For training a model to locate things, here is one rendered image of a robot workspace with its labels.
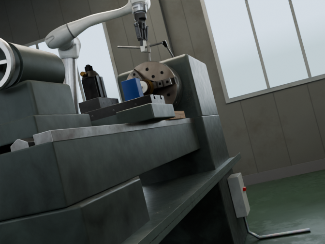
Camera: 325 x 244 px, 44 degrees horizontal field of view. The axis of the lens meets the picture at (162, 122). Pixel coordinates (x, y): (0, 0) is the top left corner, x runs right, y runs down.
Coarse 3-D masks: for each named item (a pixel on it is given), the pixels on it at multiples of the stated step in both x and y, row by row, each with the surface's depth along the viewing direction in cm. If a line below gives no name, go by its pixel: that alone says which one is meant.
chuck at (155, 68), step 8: (144, 64) 230; (152, 64) 228; (160, 64) 227; (144, 72) 230; (152, 72) 228; (160, 72) 227; (168, 72) 226; (152, 80) 229; (176, 80) 228; (168, 88) 226; (176, 88) 224; (168, 96) 227; (176, 96) 225; (176, 104) 233
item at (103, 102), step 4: (88, 100) 171; (92, 100) 170; (96, 100) 170; (100, 100) 170; (104, 100) 174; (108, 100) 178; (112, 100) 182; (116, 100) 186; (80, 104) 172; (84, 104) 171; (88, 104) 171; (92, 104) 170; (96, 104) 170; (100, 104) 169; (104, 104) 173; (108, 104) 177; (112, 104) 181; (80, 108) 172; (84, 108) 171; (88, 108) 171; (92, 108) 170; (96, 108) 170; (80, 112) 172; (84, 112) 172
